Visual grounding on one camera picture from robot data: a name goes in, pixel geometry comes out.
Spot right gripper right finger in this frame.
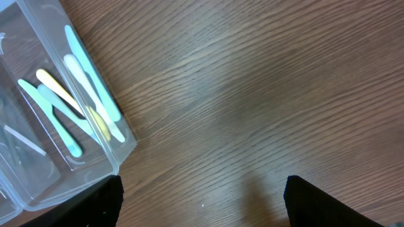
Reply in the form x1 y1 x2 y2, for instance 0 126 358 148
283 175 383 227

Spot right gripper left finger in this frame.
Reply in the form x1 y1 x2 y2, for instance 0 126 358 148
22 175 124 227

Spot yellow plastic knife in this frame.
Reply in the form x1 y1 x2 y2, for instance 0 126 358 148
35 68 112 142

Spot pale blue knife bottom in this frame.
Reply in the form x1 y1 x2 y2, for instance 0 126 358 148
37 84 99 144

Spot light blue knife top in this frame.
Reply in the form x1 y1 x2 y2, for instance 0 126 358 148
18 79 83 158

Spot white plastic knife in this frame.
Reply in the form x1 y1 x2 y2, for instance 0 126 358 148
64 25 122 122

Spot cream plastic knife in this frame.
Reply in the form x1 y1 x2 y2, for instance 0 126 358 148
63 54 126 143

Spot left clear plastic container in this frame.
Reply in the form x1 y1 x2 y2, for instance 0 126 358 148
1 72 61 224

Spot clear plastic container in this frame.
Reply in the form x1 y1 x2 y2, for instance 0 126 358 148
1 72 61 224
1 1 136 215

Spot right clear plastic container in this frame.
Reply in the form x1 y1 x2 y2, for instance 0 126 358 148
1 1 136 215

